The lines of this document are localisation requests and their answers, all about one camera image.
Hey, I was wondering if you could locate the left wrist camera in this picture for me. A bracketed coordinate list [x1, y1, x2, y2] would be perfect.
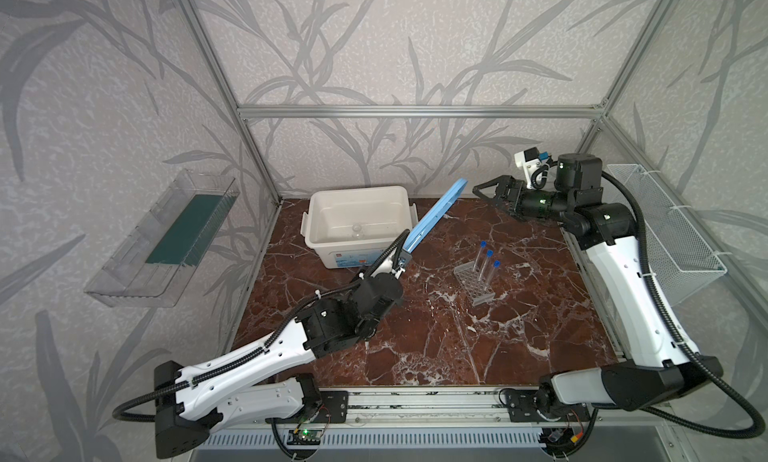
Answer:
[379, 250, 412, 279]

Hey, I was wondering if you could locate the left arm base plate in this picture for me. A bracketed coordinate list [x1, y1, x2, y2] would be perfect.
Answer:
[296, 390, 350, 424]

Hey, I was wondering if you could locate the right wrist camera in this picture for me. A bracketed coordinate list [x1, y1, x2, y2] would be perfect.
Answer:
[514, 147, 556, 190]

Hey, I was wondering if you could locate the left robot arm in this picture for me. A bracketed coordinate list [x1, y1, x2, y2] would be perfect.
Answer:
[112, 272, 404, 459]

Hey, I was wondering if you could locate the right circuit board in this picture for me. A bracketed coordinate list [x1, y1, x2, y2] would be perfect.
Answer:
[541, 428, 584, 448]

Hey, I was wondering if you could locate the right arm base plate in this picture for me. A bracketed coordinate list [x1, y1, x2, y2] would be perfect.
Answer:
[501, 388, 545, 423]

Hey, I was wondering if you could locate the green circuit board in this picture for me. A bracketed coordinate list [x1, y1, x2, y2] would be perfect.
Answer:
[286, 429, 323, 446]

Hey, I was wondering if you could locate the blue plastic lid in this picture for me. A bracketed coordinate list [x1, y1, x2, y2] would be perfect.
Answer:
[403, 178, 468, 253]

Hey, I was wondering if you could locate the white wire basket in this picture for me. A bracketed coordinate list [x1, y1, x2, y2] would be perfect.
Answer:
[605, 164, 727, 306]

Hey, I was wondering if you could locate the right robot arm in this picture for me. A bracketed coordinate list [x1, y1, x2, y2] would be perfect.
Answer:
[472, 153, 766, 439]

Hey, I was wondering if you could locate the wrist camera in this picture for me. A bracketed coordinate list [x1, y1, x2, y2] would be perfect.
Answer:
[379, 250, 412, 279]
[514, 147, 556, 190]

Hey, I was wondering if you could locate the clear test tube rack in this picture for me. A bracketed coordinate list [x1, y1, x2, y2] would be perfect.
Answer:
[453, 262, 496, 306]

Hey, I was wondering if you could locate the blue-capped test tube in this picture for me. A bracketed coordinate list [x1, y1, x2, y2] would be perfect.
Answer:
[483, 260, 501, 289]
[472, 241, 487, 273]
[478, 249, 494, 282]

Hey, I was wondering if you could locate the white plastic bin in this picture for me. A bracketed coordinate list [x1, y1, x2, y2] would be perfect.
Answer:
[300, 186, 418, 269]

